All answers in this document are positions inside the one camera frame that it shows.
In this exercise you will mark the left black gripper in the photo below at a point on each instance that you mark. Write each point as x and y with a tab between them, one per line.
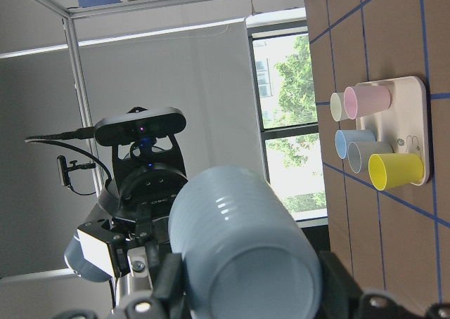
147	182

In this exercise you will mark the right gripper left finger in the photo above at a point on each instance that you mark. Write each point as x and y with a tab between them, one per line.
166	300

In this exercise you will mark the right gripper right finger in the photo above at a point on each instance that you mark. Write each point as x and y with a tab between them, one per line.
343	298

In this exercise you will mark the light blue ribbed cup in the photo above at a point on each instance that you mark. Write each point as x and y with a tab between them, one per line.
244	255

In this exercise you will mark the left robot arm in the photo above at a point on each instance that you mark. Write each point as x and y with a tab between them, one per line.
154	252

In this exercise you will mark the yellow plastic cup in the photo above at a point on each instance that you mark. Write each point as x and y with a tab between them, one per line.
391	170

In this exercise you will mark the grey plastic cup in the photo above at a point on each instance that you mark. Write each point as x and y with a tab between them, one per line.
359	153

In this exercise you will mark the pale green plastic cup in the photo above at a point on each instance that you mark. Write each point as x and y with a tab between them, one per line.
337	107

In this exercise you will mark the pink plastic cup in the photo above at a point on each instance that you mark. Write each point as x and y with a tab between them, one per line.
361	101

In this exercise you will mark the cream plastic tray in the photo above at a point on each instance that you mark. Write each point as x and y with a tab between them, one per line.
404	125

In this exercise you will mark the side mounted black camera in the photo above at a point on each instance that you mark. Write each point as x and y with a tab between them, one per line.
64	169

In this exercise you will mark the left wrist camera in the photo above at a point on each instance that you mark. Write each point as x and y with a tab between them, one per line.
133	126

